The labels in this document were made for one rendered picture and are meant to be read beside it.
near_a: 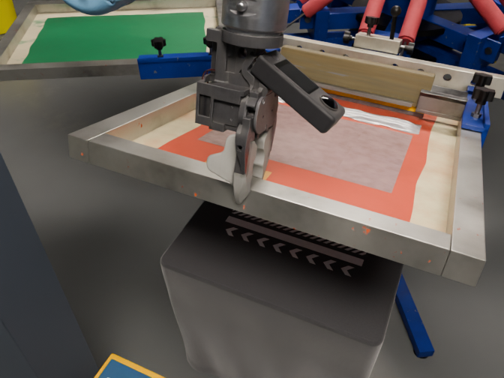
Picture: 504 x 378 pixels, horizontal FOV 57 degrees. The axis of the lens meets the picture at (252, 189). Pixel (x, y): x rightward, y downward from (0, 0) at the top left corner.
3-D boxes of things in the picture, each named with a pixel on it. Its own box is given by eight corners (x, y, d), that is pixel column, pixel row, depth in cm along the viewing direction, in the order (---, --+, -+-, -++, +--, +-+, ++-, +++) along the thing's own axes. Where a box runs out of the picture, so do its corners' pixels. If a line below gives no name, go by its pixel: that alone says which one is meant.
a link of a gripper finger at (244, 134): (241, 166, 60) (253, 100, 57) (254, 169, 59) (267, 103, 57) (226, 173, 56) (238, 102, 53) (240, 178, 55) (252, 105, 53)
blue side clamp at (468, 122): (478, 157, 93) (490, 124, 90) (452, 151, 95) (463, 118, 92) (477, 118, 118) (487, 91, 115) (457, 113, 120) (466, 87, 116)
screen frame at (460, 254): (475, 288, 53) (486, 261, 51) (69, 157, 71) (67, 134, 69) (474, 112, 118) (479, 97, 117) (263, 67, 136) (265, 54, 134)
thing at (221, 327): (346, 445, 107) (382, 348, 78) (178, 367, 121) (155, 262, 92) (350, 431, 109) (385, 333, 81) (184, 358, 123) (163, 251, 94)
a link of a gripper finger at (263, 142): (232, 169, 68) (232, 113, 63) (268, 180, 67) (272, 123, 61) (222, 181, 66) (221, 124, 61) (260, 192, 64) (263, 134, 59)
